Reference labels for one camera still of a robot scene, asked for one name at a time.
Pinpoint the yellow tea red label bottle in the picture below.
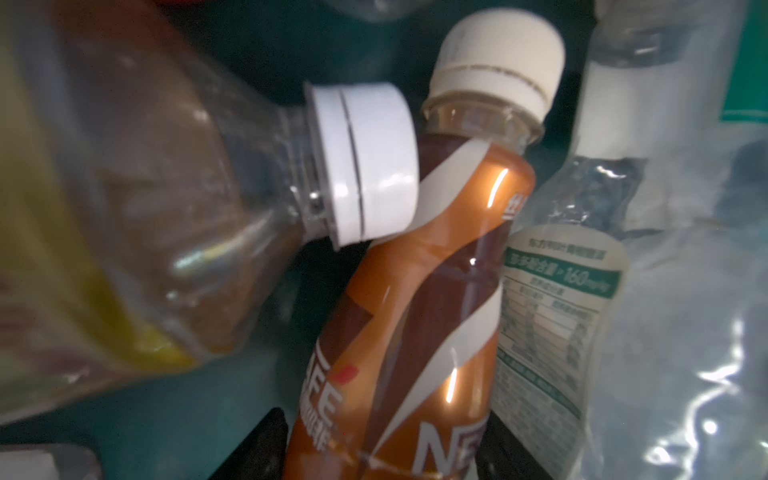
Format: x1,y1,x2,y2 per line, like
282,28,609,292
1,1,419,424

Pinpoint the clear green cap bottle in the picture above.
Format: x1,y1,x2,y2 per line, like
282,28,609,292
492,1,767,479

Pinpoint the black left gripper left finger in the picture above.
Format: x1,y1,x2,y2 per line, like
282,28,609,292
209,408,289,480

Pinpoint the brown coffee bottle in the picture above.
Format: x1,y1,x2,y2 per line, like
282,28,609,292
283,7,565,479

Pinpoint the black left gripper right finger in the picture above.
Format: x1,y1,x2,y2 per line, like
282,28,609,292
476,413,540,479

